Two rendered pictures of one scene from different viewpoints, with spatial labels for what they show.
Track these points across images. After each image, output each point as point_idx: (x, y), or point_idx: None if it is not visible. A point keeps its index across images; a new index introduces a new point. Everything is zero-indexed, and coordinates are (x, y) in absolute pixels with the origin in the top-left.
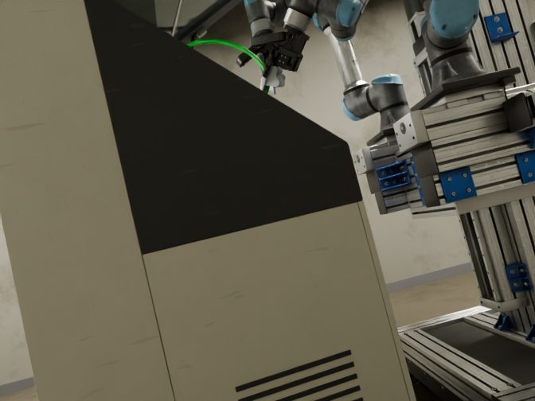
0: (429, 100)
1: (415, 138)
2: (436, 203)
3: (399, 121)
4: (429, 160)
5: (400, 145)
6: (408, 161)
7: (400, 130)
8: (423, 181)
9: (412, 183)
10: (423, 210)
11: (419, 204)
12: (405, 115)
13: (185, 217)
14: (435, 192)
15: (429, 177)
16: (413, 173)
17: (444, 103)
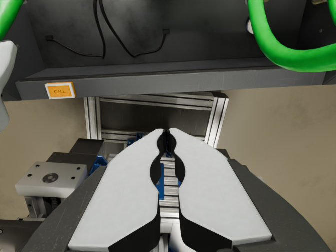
0: (35, 221)
1: (34, 164)
2: (82, 139)
3: (51, 186)
4: (58, 160)
5: (77, 168)
6: (174, 199)
7: (56, 177)
8: (88, 152)
9: (176, 180)
10: (166, 161)
11: (173, 166)
12: (28, 185)
13: None
14: (75, 144)
15: (73, 152)
16: (168, 187)
17: (28, 217)
